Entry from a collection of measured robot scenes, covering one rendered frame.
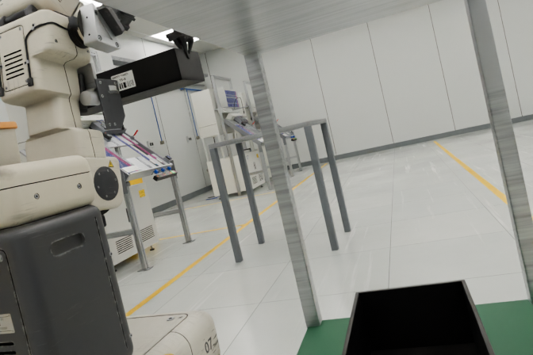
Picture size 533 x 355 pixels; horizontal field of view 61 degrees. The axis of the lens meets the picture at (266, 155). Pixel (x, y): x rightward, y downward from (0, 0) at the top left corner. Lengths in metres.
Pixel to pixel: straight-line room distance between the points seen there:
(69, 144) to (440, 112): 8.65
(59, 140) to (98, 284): 0.49
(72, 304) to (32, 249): 0.15
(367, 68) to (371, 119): 1.04
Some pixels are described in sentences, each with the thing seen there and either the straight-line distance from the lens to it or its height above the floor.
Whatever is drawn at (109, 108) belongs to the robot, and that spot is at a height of 0.95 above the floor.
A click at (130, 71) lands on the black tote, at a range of 1.71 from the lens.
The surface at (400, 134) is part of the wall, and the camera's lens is 9.56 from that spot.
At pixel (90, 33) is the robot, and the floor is 1.14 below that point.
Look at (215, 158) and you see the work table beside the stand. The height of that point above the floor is 0.71.
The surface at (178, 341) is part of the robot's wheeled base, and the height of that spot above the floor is 0.27.
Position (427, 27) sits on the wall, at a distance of 9.70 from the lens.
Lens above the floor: 0.74
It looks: 2 degrees down
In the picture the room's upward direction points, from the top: 13 degrees counter-clockwise
